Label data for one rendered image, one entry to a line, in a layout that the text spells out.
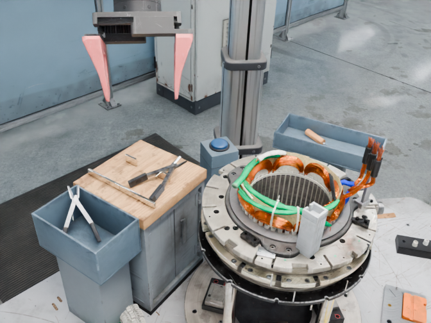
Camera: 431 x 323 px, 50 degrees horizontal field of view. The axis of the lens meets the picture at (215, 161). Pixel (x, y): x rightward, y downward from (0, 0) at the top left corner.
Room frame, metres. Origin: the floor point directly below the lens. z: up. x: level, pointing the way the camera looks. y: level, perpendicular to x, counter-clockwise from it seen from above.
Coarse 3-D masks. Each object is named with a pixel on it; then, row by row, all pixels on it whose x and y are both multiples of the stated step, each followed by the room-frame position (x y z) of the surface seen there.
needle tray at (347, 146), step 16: (288, 128) 1.04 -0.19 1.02; (304, 128) 1.03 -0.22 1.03; (320, 128) 1.01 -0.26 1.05; (336, 128) 0.99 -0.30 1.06; (288, 144) 0.94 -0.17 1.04; (304, 144) 0.92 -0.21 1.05; (320, 144) 0.91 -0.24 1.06; (336, 144) 0.97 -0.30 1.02; (352, 144) 0.97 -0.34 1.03; (384, 144) 0.92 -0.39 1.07; (320, 160) 0.90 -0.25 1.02; (336, 160) 0.89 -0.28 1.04; (352, 160) 0.87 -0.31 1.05
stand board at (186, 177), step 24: (144, 144) 0.88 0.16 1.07; (96, 168) 0.78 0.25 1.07; (120, 168) 0.78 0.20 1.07; (144, 168) 0.79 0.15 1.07; (192, 168) 0.79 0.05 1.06; (96, 192) 0.70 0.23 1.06; (120, 192) 0.70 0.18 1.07; (144, 192) 0.71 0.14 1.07; (168, 192) 0.71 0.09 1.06; (144, 216) 0.64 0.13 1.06
